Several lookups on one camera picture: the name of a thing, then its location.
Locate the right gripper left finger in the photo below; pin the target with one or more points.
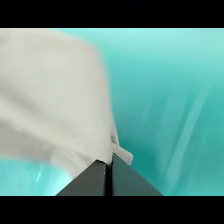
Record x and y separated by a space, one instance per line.
90 181

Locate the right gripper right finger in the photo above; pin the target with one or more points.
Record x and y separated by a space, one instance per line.
128 181

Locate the beige shirt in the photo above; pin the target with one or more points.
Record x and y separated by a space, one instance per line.
53 100

